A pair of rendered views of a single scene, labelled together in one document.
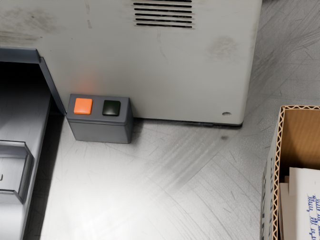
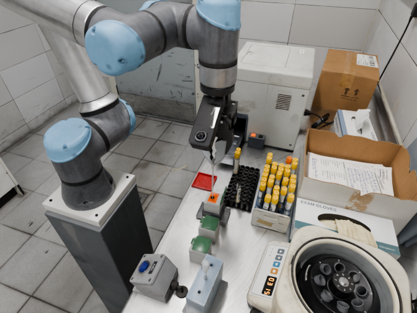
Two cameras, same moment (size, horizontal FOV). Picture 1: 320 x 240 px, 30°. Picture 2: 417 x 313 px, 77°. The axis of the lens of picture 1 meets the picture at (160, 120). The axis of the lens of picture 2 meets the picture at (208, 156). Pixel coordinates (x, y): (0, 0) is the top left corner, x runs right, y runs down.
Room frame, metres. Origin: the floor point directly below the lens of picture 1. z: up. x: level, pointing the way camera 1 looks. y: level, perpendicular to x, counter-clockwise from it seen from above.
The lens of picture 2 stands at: (-0.54, 0.14, 1.51)
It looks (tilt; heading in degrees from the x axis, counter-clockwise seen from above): 41 degrees down; 7
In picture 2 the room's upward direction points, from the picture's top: straight up
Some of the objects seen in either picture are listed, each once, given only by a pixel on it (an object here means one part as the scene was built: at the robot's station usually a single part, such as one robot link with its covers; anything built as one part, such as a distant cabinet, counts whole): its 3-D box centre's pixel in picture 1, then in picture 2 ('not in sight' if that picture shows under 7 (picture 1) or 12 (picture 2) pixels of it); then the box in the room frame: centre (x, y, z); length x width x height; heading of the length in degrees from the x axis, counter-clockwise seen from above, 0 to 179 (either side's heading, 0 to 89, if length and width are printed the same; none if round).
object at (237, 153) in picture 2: not in sight; (243, 176); (0.05, 0.11, 0.93); 0.17 x 0.09 x 0.11; 169
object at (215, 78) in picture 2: not in sight; (216, 72); (-0.04, 0.19, 1.30); 0.08 x 0.08 x 0.05
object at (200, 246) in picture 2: not in sight; (200, 250); (-0.20, 0.21, 0.91); 0.05 x 0.04 x 0.07; 78
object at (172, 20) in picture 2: not in sight; (165, 27); (-0.02, 0.29, 1.38); 0.11 x 0.11 x 0.08; 70
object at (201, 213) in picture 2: not in sight; (213, 210); (-0.06, 0.19, 0.89); 0.09 x 0.05 x 0.04; 78
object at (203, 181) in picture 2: not in sight; (204, 181); (0.07, 0.23, 0.88); 0.07 x 0.07 x 0.01; 78
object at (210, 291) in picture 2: not in sight; (205, 288); (-0.29, 0.18, 0.92); 0.10 x 0.07 x 0.10; 163
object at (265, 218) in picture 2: not in sight; (274, 194); (0.01, 0.01, 0.91); 0.20 x 0.10 x 0.07; 168
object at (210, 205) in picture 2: not in sight; (213, 205); (-0.06, 0.19, 0.92); 0.05 x 0.04 x 0.06; 78
